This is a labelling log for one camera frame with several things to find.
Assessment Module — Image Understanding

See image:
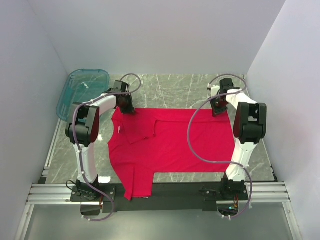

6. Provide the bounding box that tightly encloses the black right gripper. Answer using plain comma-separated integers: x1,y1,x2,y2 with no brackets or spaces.
208,94,229,117

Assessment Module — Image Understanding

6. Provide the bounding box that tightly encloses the red t-shirt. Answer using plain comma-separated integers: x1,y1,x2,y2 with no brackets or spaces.
108,108,235,200

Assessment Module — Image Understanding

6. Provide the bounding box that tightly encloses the teal transparent plastic bin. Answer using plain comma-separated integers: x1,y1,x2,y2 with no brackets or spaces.
56,69,110,122

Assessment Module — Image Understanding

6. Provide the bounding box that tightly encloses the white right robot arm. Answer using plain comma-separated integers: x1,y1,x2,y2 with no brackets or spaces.
207,78,267,200

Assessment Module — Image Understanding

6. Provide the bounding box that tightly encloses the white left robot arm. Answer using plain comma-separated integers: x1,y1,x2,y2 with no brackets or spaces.
65,80,137,201

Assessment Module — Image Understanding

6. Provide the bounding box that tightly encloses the black base beam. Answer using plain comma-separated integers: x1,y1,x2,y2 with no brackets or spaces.
69,182,251,214

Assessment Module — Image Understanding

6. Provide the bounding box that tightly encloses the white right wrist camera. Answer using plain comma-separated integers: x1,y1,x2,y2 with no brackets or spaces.
207,83,220,98

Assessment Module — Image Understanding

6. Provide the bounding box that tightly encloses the aluminium frame rail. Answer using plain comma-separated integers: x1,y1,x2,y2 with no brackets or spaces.
14,119,106,240

